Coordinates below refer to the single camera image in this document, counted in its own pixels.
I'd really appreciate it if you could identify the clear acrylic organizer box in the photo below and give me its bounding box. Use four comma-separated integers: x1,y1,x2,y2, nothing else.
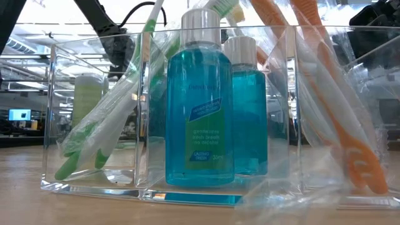
40,25,400,210

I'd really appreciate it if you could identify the clear plastic scrap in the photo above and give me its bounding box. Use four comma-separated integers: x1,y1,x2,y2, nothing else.
234,184,346,225

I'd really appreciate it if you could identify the blue-lit computer monitor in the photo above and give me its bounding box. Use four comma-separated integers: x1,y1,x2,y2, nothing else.
8,108,32,122

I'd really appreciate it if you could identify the green wipes canister white lid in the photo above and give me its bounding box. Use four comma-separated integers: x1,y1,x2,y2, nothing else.
72,74,106,128

